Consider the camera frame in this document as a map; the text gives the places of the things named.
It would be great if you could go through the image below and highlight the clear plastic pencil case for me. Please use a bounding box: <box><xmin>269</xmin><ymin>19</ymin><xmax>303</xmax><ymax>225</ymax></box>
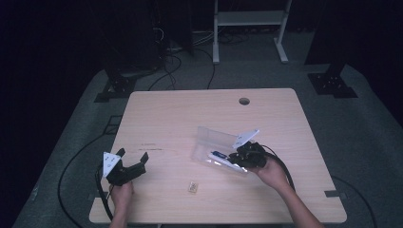
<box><xmin>189</xmin><ymin>125</ymin><xmax>255</xmax><ymax>175</ymax></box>

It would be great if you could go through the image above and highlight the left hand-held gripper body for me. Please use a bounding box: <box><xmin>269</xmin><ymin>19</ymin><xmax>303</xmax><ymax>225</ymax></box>
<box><xmin>102</xmin><ymin>151</ymin><xmax>147</xmax><ymax>187</ymax></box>

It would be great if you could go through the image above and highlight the blue pen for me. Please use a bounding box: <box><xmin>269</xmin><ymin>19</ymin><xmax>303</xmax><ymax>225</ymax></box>
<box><xmin>211</xmin><ymin>150</ymin><xmax>230</xmax><ymax>160</ymax></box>

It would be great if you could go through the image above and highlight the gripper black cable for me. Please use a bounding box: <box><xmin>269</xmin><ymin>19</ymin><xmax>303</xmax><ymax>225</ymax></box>
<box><xmin>94</xmin><ymin>161</ymin><xmax>114</xmax><ymax>222</ymax></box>
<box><xmin>260</xmin><ymin>144</ymin><xmax>378</xmax><ymax>228</ymax></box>

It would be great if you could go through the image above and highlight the white pen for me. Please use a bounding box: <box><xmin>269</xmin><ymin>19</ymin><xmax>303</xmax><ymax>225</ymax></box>
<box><xmin>207</xmin><ymin>152</ymin><xmax>249</xmax><ymax>174</ymax></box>

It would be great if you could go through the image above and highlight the person's right hand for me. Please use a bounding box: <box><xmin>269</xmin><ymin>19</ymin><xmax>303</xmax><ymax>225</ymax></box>
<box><xmin>248</xmin><ymin>156</ymin><xmax>292</xmax><ymax>193</ymax></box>

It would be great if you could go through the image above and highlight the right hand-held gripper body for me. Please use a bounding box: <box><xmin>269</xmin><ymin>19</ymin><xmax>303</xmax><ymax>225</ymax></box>
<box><xmin>232</xmin><ymin>127</ymin><xmax>269</xmax><ymax>169</ymax></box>

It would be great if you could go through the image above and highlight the person's left hand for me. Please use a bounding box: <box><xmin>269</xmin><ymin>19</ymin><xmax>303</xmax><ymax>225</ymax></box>
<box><xmin>108</xmin><ymin>181</ymin><xmax>135</xmax><ymax>217</ymax></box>

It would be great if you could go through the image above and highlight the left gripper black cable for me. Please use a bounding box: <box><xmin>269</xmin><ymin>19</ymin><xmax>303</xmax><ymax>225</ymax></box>
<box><xmin>94</xmin><ymin>161</ymin><xmax>114</xmax><ymax>222</ymax></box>

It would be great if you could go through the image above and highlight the black cable bundle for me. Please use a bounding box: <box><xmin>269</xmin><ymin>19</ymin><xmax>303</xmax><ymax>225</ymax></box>
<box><xmin>146</xmin><ymin>27</ymin><xmax>183</xmax><ymax>91</ymax></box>

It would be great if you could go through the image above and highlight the thin black floor cable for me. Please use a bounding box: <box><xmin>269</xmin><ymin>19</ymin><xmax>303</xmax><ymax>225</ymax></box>
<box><xmin>193</xmin><ymin>47</ymin><xmax>217</xmax><ymax>90</ymax></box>

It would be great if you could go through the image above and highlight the black stand base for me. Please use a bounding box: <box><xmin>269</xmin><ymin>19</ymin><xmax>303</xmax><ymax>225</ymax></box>
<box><xmin>307</xmin><ymin>63</ymin><xmax>359</xmax><ymax>99</ymax></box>
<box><xmin>93</xmin><ymin>67</ymin><xmax>138</xmax><ymax>104</ymax></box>

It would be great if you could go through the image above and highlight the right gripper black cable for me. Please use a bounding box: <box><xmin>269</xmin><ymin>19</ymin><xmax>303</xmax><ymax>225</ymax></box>
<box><xmin>260</xmin><ymin>144</ymin><xmax>378</xmax><ymax>228</ymax></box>

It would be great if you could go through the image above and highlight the white metal desk frame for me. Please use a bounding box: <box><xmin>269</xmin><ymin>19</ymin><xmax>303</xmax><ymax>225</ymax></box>
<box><xmin>212</xmin><ymin>0</ymin><xmax>293</xmax><ymax>65</ymax></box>

